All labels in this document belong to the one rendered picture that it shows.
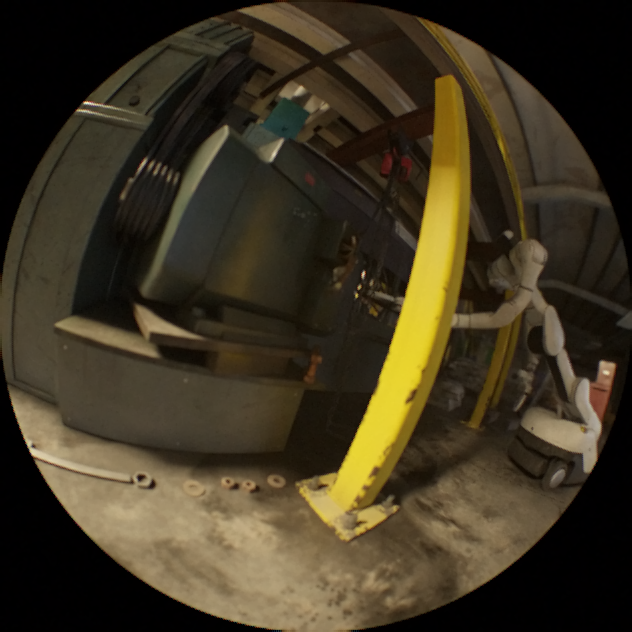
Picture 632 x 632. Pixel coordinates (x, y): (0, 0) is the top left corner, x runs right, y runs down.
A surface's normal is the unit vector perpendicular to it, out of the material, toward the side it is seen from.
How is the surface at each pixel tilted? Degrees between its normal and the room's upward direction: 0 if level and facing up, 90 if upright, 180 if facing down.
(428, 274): 90
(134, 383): 90
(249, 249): 90
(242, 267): 90
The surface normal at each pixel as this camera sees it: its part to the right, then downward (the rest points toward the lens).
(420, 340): -0.77, -0.25
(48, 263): 0.56, 0.18
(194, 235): 0.78, 0.26
